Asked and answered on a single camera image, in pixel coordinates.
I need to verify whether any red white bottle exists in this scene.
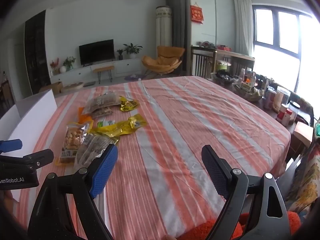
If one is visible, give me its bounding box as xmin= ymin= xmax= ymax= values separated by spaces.
xmin=276 ymin=104 xmax=288 ymax=123

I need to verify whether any clear packet of tan beans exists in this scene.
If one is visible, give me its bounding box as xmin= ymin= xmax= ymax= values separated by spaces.
xmin=55 ymin=122 xmax=90 ymax=166

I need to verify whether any orange lounge chair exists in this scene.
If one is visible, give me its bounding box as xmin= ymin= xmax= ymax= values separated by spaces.
xmin=141 ymin=46 xmax=185 ymax=77

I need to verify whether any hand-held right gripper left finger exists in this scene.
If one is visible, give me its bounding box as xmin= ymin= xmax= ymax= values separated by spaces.
xmin=27 ymin=144 xmax=118 ymax=240

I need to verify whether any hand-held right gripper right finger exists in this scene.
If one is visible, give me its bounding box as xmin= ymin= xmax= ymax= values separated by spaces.
xmin=201 ymin=144 xmax=292 ymax=240

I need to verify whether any white standing air conditioner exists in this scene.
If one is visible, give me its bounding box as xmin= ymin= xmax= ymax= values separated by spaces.
xmin=156 ymin=6 xmax=173 ymax=55

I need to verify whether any white television cabinet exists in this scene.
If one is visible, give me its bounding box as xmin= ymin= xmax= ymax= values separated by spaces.
xmin=50 ymin=58 xmax=144 ymax=85

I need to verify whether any long yellow snack packet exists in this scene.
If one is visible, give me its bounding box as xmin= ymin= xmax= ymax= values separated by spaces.
xmin=91 ymin=114 xmax=148 ymax=137

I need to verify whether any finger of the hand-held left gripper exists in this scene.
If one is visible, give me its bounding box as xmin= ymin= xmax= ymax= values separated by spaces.
xmin=17 ymin=149 xmax=54 ymax=171
xmin=0 ymin=139 xmax=23 ymax=153

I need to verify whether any white curtain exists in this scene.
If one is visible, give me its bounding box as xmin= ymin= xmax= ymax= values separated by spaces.
xmin=234 ymin=0 xmax=254 ymax=57

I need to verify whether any black lid jar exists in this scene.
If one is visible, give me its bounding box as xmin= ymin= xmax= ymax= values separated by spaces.
xmin=287 ymin=101 xmax=300 ymax=125

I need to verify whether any clear packet of dark snacks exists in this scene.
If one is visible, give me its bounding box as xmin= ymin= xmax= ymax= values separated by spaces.
xmin=74 ymin=134 xmax=120 ymax=170

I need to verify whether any large clear brown snack packet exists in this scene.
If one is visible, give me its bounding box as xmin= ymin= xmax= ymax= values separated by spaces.
xmin=82 ymin=92 xmax=121 ymax=113

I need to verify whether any white cardboard box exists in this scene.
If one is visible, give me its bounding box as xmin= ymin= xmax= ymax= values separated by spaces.
xmin=0 ymin=89 xmax=58 ymax=203

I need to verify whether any black television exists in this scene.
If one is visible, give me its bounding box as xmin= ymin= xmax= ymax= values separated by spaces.
xmin=79 ymin=39 xmax=115 ymax=67

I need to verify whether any woven basket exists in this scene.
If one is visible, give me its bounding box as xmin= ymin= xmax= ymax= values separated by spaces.
xmin=231 ymin=81 xmax=264 ymax=102

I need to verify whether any red wall hanging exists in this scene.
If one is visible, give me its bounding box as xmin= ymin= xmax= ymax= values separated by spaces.
xmin=190 ymin=2 xmax=204 ymax=25

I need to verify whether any brown flat box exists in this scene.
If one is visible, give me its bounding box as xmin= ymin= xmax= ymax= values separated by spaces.
xmin=292 ymin=121 xmax=314 ymax=143

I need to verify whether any brown cardboard box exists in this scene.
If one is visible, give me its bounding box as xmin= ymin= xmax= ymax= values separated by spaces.
xmin=39 ymin=81 xmax=63 ymax=95

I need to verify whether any wooden crib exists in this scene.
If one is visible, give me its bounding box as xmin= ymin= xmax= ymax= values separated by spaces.
xmin=190 ymin=45 xmax=255 ymax=80

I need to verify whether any dark tall cabinet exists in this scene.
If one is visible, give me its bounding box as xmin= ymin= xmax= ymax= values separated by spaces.
xmin=24 ymin=10 xmax=52 ymax=94

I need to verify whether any green flower bouquet vase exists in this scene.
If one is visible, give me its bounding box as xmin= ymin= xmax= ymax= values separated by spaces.
xmin=62 ymin=56 xmax=76 ymax=71

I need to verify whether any green bowl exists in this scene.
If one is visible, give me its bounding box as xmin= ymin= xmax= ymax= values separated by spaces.
xmin=215 ymin=61 xmax=232 ymax=72

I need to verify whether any dark bowl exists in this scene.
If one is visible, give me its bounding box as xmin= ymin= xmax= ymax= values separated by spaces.
xmin=211 ymin=70 xmax=237 ymax=85

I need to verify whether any floral cloth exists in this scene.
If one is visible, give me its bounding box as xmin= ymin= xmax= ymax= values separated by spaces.
xmin=285 ymin=150 xmax=320 ymax=220

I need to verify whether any orange snack packet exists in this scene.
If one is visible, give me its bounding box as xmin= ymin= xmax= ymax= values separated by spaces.
xmin=78 ymin=107 xmax=94 ymax=131

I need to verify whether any red flower vase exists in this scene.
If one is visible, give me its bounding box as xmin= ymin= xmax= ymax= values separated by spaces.
xmin=50 ymin=58 xmax=60 ymax=75

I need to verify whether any grey curtain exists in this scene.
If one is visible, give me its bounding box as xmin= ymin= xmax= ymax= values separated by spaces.
xmin=166 ymin=0 xmax=192 ymax=75

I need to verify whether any wooden stool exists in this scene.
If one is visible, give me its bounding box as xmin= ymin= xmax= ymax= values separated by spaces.
xmin=93 ymin=66 xmax=115 ymax=84

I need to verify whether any row of small bottles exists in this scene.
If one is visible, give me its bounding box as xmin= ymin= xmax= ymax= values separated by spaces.
xmin=237 ymin=67 xmax=271 ymax=90

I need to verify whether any clear glass jar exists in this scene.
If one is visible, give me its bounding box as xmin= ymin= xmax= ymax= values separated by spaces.
xmin=274 ymin=86 xmax=292 ymax=113

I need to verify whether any large potted plant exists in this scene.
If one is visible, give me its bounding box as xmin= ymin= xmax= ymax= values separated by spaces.
xmin=123 ymin=43 xmax=143 ymax=59

